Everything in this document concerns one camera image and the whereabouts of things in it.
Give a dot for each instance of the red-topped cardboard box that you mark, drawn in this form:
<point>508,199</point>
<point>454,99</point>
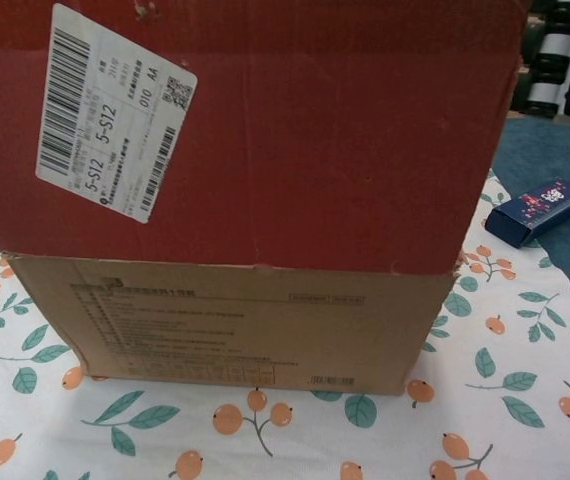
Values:
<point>290,175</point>

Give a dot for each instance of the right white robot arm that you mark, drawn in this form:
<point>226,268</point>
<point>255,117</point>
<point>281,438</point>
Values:
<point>554,50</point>

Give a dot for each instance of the floral print tablecloth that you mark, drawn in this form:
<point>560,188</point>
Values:
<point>415,440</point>

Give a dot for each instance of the dark blue small carton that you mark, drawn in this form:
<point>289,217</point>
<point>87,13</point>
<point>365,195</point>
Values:
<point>535,212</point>

